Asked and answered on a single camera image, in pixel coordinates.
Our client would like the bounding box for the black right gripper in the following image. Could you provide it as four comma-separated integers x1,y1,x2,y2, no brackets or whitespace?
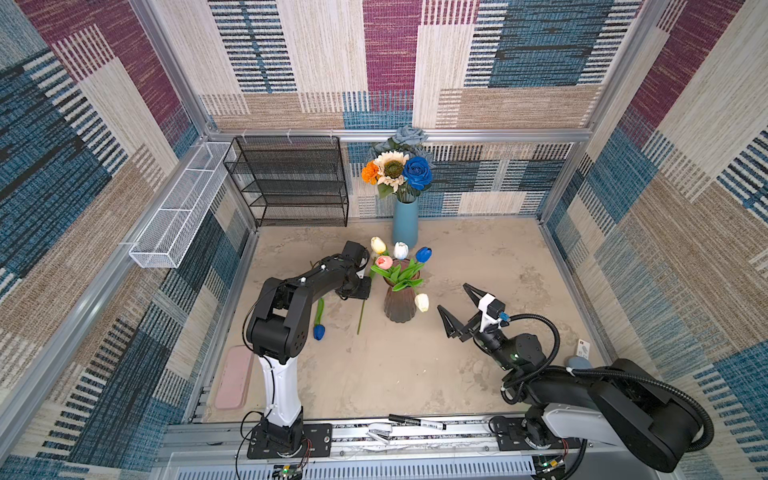
437,283,514,371

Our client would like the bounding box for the pink tulip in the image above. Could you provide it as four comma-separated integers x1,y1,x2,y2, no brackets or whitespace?
371,255,405,286

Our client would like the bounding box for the dark red glass vase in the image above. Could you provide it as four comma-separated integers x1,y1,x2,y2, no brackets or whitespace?
384,271,420,323

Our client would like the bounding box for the yellow white tulip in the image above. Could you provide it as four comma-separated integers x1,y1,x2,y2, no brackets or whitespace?
370,237,387,255

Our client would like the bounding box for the cream white tulip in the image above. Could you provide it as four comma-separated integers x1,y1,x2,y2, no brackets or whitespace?
393,242,414,281

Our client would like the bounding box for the light blue ceramic vase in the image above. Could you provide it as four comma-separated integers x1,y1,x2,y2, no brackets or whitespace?
392,200,419,250

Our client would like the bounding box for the cream sunflower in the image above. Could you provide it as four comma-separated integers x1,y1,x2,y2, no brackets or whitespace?
373,151,410,197

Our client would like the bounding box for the deep blue rose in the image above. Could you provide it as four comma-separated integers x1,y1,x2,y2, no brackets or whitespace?
400,157,433,203

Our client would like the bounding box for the dusty blue rose bouquet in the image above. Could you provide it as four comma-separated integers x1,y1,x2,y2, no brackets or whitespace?
370,126,434,167

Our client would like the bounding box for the light blue tulip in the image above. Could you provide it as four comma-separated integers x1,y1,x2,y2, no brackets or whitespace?
356,300,366,335

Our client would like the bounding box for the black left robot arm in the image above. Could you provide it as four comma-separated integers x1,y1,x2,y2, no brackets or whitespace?
243,241,371,455

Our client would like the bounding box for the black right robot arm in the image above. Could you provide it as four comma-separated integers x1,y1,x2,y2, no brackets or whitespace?
437,284,715,473

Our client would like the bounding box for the blue grey round object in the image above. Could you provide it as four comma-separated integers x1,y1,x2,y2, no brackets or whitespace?
565,356,593,370

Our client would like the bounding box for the small white tag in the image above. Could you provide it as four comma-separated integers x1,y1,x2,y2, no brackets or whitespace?
576,339,591,360

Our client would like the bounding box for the black marker pen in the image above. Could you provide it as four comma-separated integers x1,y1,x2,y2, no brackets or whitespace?
388,414,447,431

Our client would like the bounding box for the pink tray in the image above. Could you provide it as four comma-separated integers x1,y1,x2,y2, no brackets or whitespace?
214,345,253,410

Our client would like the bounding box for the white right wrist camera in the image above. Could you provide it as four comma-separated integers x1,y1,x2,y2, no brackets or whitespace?
478,293,509,332

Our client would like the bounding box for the black wire mesh shelf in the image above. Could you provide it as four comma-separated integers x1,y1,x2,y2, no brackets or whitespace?
224,136,349,227

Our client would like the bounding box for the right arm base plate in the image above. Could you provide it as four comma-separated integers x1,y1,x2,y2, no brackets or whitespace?
488,416,581,452

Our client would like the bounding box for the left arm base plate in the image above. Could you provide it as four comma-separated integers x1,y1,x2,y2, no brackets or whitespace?
246,422,333,460

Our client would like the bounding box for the white wire mesh basket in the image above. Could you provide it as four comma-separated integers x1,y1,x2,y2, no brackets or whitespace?
129,142,230,269

